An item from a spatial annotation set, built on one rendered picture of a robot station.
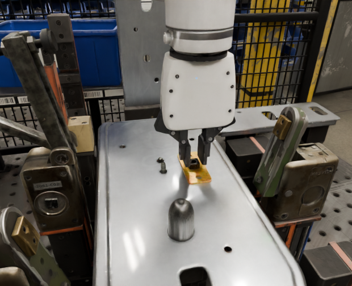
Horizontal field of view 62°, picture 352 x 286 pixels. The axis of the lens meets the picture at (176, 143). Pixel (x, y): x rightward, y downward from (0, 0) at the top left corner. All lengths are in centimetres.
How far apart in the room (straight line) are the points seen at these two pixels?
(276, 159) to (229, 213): 10
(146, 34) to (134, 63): 7
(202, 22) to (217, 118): 13
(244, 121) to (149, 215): 33
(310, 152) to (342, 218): 47
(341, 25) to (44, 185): 310
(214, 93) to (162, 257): 21
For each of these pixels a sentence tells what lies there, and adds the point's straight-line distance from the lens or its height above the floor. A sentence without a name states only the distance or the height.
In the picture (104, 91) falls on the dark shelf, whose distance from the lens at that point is 74.
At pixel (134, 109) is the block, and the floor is 100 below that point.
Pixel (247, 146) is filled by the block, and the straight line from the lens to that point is 58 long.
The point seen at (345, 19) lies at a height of 88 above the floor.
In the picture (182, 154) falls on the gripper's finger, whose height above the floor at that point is 103.
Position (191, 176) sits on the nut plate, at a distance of 45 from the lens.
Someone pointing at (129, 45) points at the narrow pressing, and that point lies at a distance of 65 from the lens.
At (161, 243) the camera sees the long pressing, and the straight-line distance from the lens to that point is 36.
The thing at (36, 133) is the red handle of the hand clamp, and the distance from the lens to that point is 43.
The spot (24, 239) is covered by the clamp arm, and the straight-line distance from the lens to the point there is 28.
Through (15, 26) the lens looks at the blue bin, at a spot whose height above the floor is 114.
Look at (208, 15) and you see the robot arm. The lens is 35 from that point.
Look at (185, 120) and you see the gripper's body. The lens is 39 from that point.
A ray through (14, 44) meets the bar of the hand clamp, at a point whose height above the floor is 121.
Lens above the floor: 128
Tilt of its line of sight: 31 degrees down
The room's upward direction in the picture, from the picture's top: straight up
